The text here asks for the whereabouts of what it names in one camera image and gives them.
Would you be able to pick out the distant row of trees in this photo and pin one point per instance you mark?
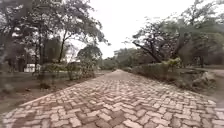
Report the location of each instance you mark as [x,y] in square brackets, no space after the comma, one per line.
[123,58]

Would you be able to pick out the grey dirt verge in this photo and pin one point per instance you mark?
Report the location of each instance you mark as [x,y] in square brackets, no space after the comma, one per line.
[216,90]

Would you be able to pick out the white building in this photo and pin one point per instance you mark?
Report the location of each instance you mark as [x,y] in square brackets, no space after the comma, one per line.
[31,68]

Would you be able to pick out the green hedge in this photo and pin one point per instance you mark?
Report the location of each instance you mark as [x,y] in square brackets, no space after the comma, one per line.
[153,70]

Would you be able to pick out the brown dirt ground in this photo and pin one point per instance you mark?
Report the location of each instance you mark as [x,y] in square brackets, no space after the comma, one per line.
[23,91]

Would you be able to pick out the large leaning tree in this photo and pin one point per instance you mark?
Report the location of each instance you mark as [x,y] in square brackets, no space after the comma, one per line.
[173,36]

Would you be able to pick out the green bushes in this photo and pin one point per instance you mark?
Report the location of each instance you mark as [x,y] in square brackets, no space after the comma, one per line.
[66,70]

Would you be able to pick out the reddish brick paved path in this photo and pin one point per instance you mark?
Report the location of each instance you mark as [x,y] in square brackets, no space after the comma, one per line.
[116,100]

